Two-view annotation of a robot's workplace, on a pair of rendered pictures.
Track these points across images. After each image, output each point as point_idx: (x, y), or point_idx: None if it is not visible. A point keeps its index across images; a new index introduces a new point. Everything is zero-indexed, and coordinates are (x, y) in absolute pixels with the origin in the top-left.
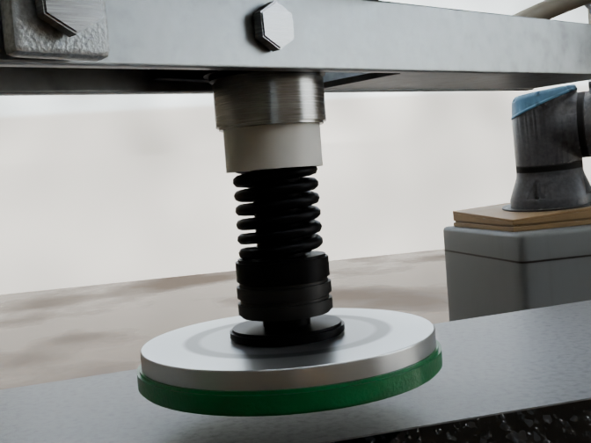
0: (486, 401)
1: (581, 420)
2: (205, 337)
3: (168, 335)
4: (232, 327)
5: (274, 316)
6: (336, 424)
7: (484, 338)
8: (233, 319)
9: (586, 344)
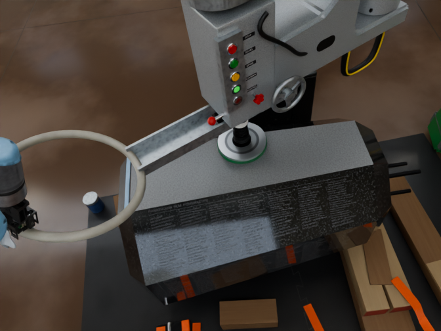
0: (213, 142)
1: None
2: (255, 143)
3: (262, 147)
4: (250, 148)
5: None
6: None
7: (193, 179)
8: (249, 155)
9: (178, 167)
